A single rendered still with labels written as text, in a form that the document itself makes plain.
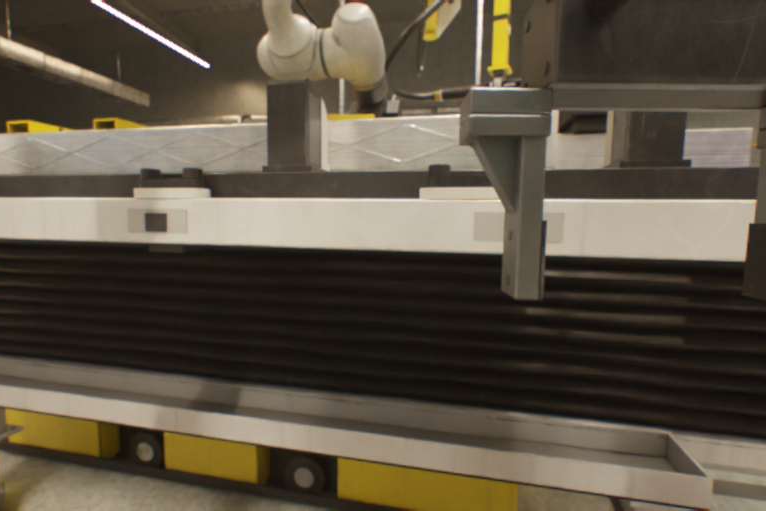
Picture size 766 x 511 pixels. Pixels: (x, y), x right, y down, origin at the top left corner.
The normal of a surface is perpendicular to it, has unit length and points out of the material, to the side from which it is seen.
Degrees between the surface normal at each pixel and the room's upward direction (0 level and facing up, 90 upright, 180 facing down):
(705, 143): 90
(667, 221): 90
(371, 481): 90
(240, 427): 90
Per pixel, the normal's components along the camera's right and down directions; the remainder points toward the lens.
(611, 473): -0.21, 0.09
